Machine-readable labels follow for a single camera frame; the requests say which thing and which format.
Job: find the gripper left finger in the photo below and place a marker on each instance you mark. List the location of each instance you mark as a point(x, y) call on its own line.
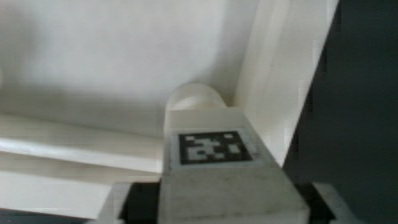
point(131, 205)

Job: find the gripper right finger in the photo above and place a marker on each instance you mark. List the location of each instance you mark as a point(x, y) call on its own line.
point(330, 210)

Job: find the white leg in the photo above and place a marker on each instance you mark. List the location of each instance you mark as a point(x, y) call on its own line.
point(225, 186)

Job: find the white square tabletop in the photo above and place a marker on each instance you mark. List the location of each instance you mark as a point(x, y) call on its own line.
point(101, 57)

